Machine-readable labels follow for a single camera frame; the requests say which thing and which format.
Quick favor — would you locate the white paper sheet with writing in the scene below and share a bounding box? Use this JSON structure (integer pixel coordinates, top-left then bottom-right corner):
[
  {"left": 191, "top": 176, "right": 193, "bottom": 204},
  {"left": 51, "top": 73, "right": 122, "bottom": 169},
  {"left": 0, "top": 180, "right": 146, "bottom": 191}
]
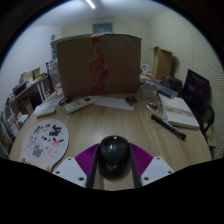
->
[{"left": 33, "top": 98, "right": 64, "bottom": 116}]

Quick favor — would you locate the white paper stack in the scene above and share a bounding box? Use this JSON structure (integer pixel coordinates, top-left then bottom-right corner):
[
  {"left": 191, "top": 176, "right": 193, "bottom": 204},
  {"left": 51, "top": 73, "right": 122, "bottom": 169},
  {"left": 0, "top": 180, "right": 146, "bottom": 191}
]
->
[{"left": 138, "top": 79, "right": 161, "bottom": 100}]

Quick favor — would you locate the black computer mouse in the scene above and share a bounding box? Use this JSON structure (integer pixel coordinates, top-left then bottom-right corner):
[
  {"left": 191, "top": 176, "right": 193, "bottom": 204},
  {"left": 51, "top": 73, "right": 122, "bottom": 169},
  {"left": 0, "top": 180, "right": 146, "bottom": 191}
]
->
[{"left": 96, "top": 134, "right": 132, "bottom": 180}]

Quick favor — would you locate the blue white cabinet machine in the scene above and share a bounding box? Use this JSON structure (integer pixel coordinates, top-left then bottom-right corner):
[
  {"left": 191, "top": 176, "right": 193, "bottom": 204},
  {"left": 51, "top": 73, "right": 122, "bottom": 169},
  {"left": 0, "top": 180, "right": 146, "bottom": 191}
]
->
[{"left": 50, "top": 39, "right": 59, "bottom": 64}]

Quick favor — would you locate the ceiling light tube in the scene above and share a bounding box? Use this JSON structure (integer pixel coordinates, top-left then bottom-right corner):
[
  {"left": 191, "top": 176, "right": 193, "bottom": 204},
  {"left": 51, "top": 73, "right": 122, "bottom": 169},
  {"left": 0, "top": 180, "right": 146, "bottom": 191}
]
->
[{"left": 84, "top": 0, "right": 97, "bottom": 10}]

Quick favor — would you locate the black coiled cable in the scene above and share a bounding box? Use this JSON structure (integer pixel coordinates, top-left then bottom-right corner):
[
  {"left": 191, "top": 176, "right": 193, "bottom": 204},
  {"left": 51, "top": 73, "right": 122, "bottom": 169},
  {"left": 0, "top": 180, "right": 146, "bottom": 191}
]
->
[{"left": 58, "top": 96, "right": 72, "bottom": 106}]

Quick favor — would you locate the large cardboard box red tape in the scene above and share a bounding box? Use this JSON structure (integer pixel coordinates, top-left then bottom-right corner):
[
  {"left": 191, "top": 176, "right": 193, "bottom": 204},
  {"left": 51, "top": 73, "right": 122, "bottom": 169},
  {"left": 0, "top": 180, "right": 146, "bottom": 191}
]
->
[{"left": 55, "top": 33, "right": 143, "bottom": 99}]

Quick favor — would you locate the clear glass jar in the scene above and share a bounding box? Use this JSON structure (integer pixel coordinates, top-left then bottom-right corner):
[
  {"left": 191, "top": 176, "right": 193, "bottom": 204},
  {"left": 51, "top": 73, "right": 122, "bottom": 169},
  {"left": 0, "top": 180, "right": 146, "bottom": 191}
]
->
[{"left": 48, "top": 63, "right": 63, "bottom": 94}]

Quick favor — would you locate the blank white paper sheet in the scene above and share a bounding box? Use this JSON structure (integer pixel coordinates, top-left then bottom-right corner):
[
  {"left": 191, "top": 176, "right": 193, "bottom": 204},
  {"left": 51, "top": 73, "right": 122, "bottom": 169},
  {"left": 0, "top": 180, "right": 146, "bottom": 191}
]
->
[{"left": 90, "top": 95, "right": 136, "bottom": 112}]

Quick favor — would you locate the white book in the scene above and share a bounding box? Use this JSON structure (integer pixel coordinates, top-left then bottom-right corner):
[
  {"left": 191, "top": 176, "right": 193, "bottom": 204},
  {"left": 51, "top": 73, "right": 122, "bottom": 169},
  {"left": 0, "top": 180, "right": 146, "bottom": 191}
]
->
[{"left": 157, "top": 92, "right": 201, "bottom": 130}]

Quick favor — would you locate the grey door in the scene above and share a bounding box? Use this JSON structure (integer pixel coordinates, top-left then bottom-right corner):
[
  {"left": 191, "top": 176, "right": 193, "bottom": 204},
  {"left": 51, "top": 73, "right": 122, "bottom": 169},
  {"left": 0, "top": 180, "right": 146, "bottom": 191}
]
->
[{"left": 92, "top": 21, "right": 114, "bottom": 35}]

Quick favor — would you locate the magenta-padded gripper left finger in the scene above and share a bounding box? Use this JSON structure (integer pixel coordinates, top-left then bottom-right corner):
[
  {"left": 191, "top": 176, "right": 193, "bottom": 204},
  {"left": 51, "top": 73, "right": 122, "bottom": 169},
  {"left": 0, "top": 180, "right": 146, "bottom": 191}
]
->
[{"left": 51, "top": 143, "right": 102, "bottom": 190}]

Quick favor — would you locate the black office chair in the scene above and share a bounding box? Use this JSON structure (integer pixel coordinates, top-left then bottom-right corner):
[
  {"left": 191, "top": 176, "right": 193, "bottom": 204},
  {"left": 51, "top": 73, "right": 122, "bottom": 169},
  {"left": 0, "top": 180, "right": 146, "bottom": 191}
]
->
[{"left": 181, "top": 68, "right": 216, "bottom": 158}]

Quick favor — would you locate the shelf unit with books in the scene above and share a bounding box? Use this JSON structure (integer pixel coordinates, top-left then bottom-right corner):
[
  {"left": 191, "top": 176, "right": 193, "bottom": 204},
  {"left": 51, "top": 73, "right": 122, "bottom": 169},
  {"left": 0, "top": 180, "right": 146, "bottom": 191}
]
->
[{"left": 0, "top": 63, "right": 58, "bottom": 159}]

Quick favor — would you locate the round printed mouse pad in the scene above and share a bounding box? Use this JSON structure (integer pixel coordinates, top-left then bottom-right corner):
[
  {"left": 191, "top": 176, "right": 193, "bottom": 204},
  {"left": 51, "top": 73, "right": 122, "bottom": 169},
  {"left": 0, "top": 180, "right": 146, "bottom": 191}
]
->
[{"left": 18, "top": 118, "right": 70, "bottom": 173}]

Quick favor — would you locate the tall open cardboard box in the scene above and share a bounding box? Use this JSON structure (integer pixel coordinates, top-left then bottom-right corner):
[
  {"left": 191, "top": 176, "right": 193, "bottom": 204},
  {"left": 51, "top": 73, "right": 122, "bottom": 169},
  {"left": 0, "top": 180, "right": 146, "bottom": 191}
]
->
[{"left": 151, "top": 45, "right": 174, "bottom": 81}]

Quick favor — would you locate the white remote control with display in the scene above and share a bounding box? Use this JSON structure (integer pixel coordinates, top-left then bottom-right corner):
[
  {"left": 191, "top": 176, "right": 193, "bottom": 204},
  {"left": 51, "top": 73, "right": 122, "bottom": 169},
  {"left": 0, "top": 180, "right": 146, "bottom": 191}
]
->
[{"left": 63, "top": 95, "right": 97, "bottom": 114}]

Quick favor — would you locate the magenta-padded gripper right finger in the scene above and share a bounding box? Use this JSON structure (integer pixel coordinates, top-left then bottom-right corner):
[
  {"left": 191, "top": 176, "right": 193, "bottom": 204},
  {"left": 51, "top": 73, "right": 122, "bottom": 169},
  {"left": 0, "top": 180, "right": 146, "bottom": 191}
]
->
[{"left": 128, "top": 142, "right": 176, "bottom": 189}]

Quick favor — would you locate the black marker pen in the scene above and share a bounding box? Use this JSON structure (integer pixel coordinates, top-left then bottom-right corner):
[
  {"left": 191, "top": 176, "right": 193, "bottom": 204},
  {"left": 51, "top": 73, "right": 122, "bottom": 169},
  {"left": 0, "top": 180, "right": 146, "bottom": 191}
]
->
[{"left": 150, "top": 113, "right": 188, "bottom": 141}]

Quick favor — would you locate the blue book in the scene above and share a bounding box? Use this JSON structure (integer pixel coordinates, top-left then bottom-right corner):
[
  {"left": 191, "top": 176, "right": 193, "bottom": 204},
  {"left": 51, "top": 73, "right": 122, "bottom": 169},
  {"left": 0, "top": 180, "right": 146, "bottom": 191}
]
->
[{"left": 156, "top": 85, "right": 180, "bottom": 100}]

